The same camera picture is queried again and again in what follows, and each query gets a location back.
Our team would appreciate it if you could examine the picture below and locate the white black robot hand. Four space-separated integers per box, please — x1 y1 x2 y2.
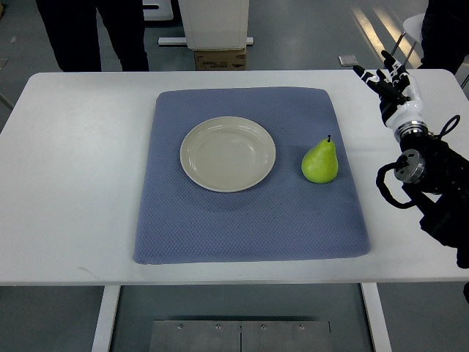
352 51 423 131

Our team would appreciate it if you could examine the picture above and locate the green pear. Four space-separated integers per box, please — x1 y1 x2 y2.
301 135 339 184

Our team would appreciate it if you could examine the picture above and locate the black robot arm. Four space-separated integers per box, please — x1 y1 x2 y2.
376 115 468 269

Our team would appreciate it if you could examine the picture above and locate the small grey floor plate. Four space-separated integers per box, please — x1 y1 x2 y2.
338 55 358 67

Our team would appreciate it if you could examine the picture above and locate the beige round plate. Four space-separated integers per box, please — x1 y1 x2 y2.
180 116 276 193

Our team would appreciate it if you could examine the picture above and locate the white chair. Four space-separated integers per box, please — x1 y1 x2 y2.
391 13 425 65

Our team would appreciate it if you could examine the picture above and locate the person in dark clothes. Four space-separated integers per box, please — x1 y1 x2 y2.
420 0 468 74

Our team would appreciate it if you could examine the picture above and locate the blue textured mat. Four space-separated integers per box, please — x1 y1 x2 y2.
133 87 370 264

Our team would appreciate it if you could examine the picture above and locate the cardboard box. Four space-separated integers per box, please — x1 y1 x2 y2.
194 48 247 71

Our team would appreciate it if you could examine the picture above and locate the white cabinet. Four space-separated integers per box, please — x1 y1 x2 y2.
179 0 249 51

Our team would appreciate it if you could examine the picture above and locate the white table leg right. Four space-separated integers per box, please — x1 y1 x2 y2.
361 282 392 352

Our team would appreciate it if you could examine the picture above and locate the white table leg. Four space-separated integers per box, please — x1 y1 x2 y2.
361 282 392 352
91 285 121 352

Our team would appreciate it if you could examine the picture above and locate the white floor bar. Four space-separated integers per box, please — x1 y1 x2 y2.
158 36 254 47

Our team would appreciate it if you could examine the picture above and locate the white machine with slot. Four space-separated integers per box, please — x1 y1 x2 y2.
142 0 174 21

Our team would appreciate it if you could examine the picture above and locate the person in dark trousers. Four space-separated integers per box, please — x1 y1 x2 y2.
35 0 150 73

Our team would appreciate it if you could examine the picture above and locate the white table leg left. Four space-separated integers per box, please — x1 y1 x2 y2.
91 285 121 352

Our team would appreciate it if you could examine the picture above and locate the black looped cable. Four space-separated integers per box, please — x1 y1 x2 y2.
437 114 462 139

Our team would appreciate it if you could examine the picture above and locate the grey metal base plate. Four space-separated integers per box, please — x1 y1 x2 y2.
147 319 374 352

